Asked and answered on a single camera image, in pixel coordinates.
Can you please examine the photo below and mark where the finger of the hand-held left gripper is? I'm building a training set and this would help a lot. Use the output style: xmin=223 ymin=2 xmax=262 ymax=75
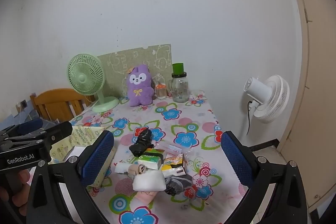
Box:
xmin=0 ymin=118 xmax=44 ymax=139
xmin=0 ymin=121 xmax=73 ymax=148

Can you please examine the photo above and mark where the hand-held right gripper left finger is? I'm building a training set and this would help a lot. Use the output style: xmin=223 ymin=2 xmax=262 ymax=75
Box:
xmin=26 ymin=131 xmax=116 ymax=224

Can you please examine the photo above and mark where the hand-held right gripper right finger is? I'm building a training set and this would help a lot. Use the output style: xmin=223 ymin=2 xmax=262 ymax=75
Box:
xmin=220 ymin=131 xmax=308 ymax=224

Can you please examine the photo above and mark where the yellow patterned box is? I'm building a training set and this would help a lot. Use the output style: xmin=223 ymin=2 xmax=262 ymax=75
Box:
xmin=50 ymin=126 xmax=117 ymax=188

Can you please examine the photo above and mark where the green tissue pack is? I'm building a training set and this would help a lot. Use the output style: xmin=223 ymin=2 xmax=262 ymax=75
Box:
xmin=138 ymin=148 xmax=166 ymax=170

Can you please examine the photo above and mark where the pink packet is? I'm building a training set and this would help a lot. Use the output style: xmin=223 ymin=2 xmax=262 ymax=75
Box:
xmin=136 ymin=190 xmax=155 ymax=203

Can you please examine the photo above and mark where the clear zip bag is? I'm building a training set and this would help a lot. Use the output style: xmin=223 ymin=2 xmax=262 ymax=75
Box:
xmin=157 ymin=141 xmax=195 ymax=159

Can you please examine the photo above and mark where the black soft bundle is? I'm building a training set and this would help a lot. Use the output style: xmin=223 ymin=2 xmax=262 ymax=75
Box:
xmin=129 ymin=128 xmax=155 ymax=157

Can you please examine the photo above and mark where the person's left hand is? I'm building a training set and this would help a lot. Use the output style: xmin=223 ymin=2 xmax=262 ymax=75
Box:
xmin=0 ymin=169 xmax=31 ymax=216

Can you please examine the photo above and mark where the white crumpled wrapper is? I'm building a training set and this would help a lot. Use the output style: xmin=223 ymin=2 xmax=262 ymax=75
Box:
xmin=115 ymin=162 xmax=132 ymax=174

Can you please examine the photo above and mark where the wooden bed headboard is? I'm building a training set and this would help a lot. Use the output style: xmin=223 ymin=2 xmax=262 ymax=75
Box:
xmin=30 ymin=88 xmax=95 ymax=122

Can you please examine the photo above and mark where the beige bandage roll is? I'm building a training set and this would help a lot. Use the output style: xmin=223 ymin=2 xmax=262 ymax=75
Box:
xmin=127 ymin=164 xmax=147 ymax=176

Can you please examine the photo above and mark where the white tissue packet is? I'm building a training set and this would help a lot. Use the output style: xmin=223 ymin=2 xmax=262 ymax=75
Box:
xmin=133 ymin=169 xmax=166 ymax=191

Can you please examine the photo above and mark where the green desk fan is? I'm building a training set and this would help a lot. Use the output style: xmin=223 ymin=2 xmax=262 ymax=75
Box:
xmin=67 ymin=54 xmax=120 ymax=113

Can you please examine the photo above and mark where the grey sock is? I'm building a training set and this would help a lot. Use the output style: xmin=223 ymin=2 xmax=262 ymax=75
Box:
xmin=165 ymin=174 xmax=193 ymax=196

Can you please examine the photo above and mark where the yellow snack packet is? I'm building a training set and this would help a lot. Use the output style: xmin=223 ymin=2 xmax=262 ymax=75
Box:
xmin=161 ymin=153 xmax=185 ymax=174

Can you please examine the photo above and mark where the white standing fan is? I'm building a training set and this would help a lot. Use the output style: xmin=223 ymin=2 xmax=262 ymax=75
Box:
xmin=244 ymin=75 xmax=290 ymax=124

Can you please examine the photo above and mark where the purple plush toy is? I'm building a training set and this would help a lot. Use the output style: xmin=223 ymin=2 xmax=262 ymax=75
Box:
xmin=127 ymin=64 xmax=155 ymax=107

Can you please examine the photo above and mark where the green patterned board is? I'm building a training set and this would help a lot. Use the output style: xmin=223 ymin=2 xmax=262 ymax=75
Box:
xmin=97 ymin=43 xmax=173 ymax=98

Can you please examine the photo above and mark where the small orange-lid jar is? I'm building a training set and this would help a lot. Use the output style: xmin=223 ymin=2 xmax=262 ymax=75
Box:
xmin=155 ymin=81 xmax=168 ymax=100

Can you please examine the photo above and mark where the glass jar green lid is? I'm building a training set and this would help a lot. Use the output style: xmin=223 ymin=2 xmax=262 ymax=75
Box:
xmin=168 ymin=63 xmax=189 ymax=103

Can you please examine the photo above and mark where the beige wooden door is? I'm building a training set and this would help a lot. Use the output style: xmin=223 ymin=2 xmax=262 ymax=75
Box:
xmin=278 ymin=0 xmax=336 ymax=214

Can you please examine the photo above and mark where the white fan cable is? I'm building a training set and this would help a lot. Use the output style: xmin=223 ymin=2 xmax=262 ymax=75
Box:
xmin=73 ymin=100 xmax=101 ymax=117

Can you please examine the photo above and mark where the black fan cable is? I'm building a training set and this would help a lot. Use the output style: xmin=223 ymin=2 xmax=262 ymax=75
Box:
xmin=246 ymin=101 xmax=253 ymax=136

